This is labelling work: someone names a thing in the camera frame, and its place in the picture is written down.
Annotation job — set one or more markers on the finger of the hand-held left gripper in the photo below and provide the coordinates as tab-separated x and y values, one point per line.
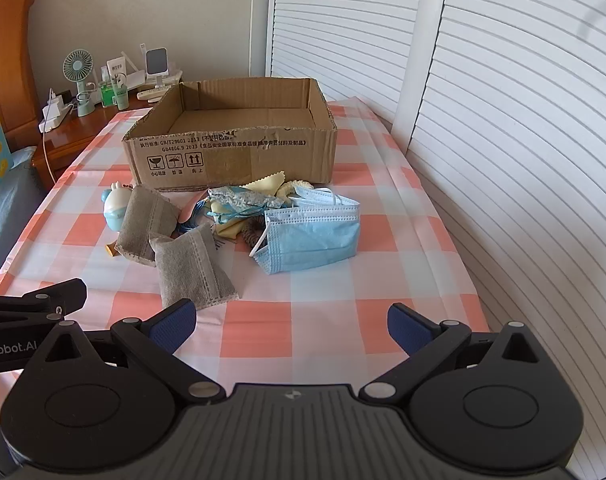
58	297

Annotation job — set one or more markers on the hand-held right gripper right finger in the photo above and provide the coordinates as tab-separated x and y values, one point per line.
408	327

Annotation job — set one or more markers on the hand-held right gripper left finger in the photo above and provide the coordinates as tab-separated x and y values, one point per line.
175	322

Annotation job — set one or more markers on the grey face masks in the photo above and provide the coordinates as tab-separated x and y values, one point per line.
193	270

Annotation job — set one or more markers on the grey fabric sachet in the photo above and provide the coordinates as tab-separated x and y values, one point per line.
143	225

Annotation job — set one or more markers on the blue face mask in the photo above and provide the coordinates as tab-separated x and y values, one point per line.
320	197
308	240

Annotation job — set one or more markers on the cardboard box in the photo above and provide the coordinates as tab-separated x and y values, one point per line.
233	160

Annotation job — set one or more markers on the pink soft strip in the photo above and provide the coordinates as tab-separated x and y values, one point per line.
189	207

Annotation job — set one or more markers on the blue bedding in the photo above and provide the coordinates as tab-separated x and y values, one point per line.
8	210

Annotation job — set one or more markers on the pink white checkered tablecloth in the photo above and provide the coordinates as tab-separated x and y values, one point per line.
333	280

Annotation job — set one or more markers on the blue round toy figure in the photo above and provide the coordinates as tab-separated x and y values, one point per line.
115	210

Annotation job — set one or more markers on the blue plastic tassel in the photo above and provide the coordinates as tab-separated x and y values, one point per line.
195	217

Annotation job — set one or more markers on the yellow cleaning cloth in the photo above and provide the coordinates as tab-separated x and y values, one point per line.
265	184

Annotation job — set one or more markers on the white power strip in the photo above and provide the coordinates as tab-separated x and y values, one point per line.
55	112

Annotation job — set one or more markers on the wooden nightstand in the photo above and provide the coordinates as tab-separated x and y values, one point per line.
88	130

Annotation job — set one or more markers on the white louvered closet door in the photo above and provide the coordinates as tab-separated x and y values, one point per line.
353	20
523	160

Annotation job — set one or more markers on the wooden headboard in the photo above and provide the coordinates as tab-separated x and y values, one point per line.
13	60

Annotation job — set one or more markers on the green sanitizer bottle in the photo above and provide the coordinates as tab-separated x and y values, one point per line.
106	94

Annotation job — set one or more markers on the green tube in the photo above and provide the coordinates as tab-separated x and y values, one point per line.
121	95

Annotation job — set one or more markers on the green handheld fan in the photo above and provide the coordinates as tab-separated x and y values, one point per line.
79	67

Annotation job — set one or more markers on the white remote control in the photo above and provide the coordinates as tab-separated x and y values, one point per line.
153	93

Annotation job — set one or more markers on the white small box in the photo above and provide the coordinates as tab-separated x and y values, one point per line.
134	76

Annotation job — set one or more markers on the white toothbrush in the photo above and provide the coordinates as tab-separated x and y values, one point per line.
143	55

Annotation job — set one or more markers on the small standing mirror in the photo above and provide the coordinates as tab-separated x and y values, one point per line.
158	60

